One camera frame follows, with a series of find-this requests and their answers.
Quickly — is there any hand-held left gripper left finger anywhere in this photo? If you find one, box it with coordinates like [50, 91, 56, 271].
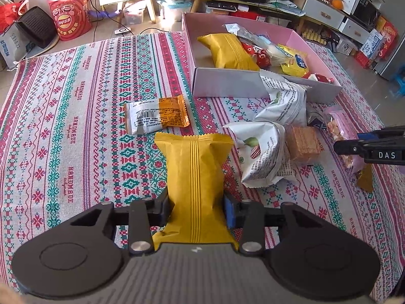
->
[68, 186, 174, 256]

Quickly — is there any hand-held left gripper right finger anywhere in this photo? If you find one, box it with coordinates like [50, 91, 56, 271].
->
[222, 194, 331, 256]

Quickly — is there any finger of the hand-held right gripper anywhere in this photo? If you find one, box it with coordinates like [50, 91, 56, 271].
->
[333, 139, 368, 156]
[357, 125, 405, 141]

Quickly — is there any clear bag of biscuits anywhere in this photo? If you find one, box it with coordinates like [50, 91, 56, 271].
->
[323, 105, 366, 178]

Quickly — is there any brown gold snack packet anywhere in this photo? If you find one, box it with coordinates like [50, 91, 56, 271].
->
[355, 164, 374, 193]

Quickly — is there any clear wafer biscuit packet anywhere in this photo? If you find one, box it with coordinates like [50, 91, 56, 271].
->
[286, 126, 322, 166]

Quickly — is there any white grey-print snack packet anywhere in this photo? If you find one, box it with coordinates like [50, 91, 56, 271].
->
[222, 121, 298, 188]
[255, 70, 308, 126]

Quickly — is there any orange white snack packet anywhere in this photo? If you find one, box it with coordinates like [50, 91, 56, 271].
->
[123, 94, 190, 136]

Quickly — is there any yellow blue snack packet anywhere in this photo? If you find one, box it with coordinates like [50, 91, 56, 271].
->
[278, 45, 310, 78]

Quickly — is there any white blue bread packet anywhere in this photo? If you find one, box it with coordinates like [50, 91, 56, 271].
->
[255, 34, 287, 68]

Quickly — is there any pink cardboard box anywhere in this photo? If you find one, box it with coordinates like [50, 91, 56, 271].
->
[181, 12, 343, 104]

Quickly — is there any white blue-print snack packet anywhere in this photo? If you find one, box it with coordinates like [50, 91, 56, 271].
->
[224, 23, 252, 40]

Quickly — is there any blue plastic stool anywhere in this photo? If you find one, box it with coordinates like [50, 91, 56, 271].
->
[389, 72, 405, 98]

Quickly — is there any small red carton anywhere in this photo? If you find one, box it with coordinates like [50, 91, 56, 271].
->
[354, 51, 372, 68]

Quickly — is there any grey refrigerator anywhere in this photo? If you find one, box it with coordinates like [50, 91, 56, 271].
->
[375, 13, 405, 81]

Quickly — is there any blue white carton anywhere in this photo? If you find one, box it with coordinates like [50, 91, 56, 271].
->
[357, 28, 385, 60]

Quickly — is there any small white carton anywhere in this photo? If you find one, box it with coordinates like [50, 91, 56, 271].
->
[335, 36, 353, 55]

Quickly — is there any red yellow carton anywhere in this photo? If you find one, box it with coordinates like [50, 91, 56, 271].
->
[374, 15, 400, 60]

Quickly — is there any small white stand drawer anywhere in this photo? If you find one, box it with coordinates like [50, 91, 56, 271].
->
[340, 17, 373, 44]

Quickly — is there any yellow egg tray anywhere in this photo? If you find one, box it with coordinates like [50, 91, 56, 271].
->
[301, 27, 330, 45]

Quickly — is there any white black microwave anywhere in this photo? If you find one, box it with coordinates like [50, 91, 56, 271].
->
[335, 0, 382, 33]

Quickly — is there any patterned woven mat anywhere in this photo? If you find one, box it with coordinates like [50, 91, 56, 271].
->
[0, 30, 405, 303]

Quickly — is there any low wooden stand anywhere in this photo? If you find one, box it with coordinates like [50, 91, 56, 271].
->
[236, 0, 374, 45]

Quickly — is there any wide white stand drawer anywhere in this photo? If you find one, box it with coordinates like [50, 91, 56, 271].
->
[302, 0, 346, 33]

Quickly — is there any pile of papers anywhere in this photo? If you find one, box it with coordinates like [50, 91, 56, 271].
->
[268, 0, 307, 17]

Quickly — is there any red flat box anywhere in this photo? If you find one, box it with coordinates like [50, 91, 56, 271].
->
[232, 10, 271, 23]

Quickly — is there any clear storage box black lid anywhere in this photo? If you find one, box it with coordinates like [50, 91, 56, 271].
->
[207, 0, 238, 13]

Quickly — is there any small clear storage box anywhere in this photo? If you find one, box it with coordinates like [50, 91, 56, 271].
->
[122, 5, 148, 26]

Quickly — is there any clear storage box blue lid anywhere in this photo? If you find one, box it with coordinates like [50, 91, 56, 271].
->
[156, 0, 193, 23]

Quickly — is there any red printed bag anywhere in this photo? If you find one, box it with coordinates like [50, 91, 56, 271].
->
[47, 0, 93, 42]

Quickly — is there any white blue paper bag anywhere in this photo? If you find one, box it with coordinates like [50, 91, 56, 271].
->
[0, 24, 31, 65]

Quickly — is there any dark woven basket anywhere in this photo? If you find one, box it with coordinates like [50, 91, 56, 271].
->
[15, 6, 58, 49]

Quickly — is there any red plastic bag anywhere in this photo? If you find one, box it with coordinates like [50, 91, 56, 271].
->
[0, 0, 30, 34]

